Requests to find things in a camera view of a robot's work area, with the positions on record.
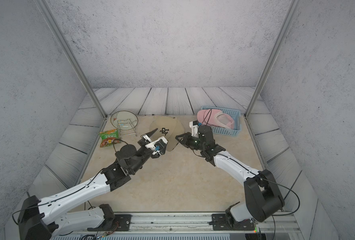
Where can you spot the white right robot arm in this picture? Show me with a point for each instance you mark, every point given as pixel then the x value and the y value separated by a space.
pixel 263 197

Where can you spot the green snack packet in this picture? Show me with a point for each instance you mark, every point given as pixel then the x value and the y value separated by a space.
pixel 109 138

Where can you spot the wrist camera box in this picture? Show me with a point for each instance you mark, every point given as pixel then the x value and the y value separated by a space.
pixel 194 125
pixel 158 147

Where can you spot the aluminium front rail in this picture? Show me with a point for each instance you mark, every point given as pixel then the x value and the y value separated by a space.
pixel 194 226

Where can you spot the left aluminium frame post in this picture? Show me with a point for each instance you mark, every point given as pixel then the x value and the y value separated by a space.
pixel 56 31

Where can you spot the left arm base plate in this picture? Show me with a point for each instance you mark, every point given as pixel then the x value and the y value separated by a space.
pixel 120 223

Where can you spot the right aluminium frame post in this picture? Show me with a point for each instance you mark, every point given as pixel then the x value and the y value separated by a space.
pixel 293 8

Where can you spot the light blue perforated basket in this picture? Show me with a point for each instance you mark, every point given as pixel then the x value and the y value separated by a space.
pixel 235 114

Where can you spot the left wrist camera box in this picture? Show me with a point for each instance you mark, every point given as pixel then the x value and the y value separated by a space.
pixel 158 147

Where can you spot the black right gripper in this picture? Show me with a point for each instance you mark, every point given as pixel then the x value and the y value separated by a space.
pixel 186 136

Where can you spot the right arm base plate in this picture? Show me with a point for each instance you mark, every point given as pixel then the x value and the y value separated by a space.
pixel 225 222

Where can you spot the aluminium frame post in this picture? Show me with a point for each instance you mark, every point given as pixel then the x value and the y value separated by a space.
pixel 56 31
pixel 293 8

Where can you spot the beige baseball cap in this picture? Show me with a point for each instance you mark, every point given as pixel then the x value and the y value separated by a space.
pixel 169 128

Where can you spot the pink baseball cap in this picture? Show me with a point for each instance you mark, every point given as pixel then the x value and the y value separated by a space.
pixel 218 118
pixel 202 116

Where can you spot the green glass plate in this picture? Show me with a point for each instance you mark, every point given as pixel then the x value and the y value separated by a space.
pixel 122 115

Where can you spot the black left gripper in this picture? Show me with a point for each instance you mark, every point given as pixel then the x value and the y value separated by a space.
pixel 144 137

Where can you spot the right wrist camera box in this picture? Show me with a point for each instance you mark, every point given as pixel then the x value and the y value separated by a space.
pixel 194 125

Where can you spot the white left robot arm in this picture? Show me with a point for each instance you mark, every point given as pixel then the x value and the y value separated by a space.
pixel 45 218

